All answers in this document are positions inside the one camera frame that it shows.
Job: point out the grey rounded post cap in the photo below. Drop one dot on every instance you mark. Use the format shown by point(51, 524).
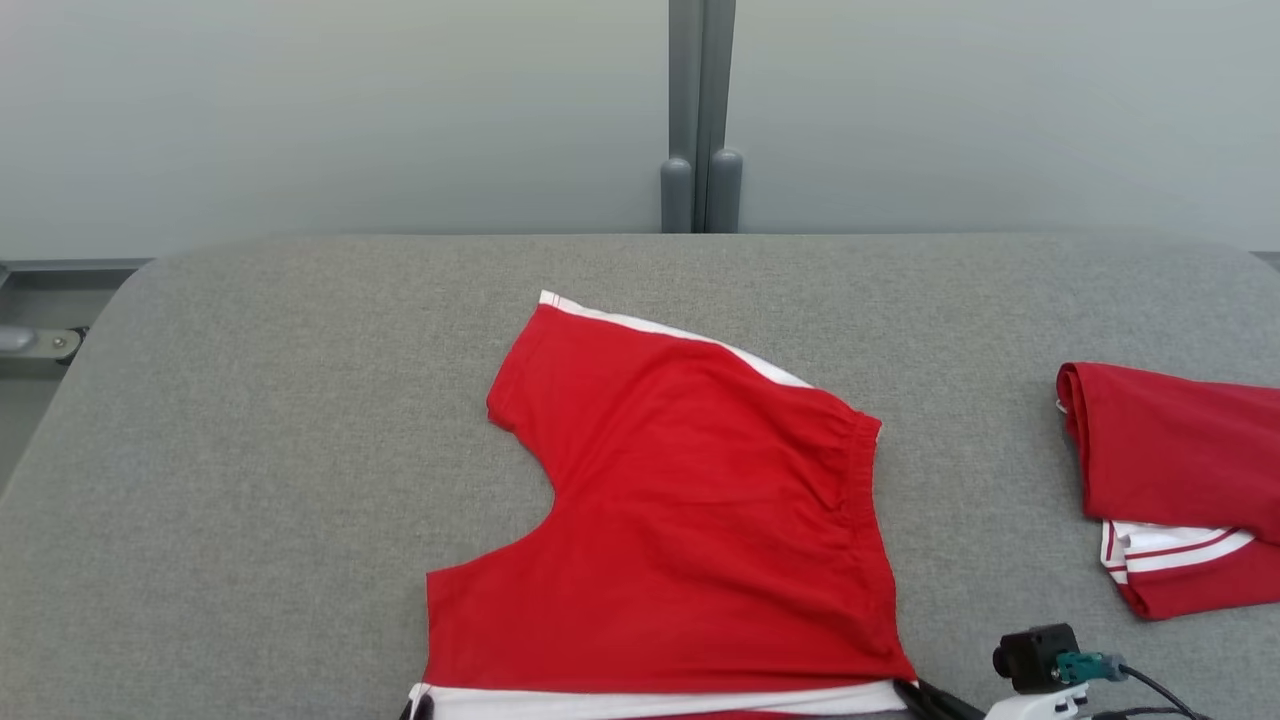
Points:
point(677, 195)
point(724, 190)

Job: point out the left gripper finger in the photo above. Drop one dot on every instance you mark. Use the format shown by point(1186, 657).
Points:
point(422, 708)

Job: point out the grey metal cart frame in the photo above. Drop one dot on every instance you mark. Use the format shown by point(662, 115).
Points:
point(35, 342)

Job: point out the red shorts with white trim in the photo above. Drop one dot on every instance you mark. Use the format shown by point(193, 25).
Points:
point(690, 530)

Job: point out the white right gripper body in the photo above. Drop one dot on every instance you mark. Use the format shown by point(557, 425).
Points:
point(1040, 708)

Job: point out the red shirt with white sleeves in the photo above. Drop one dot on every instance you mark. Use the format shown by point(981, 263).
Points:
point(1180, 470)

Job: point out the grey metal partition post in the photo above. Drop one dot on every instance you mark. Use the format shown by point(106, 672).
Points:
point(700, 80)

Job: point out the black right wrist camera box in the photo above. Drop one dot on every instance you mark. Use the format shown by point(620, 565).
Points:
point(1035, 658)

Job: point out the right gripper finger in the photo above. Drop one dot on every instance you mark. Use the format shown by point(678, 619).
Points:
point(918, 702)
point(955, 703)

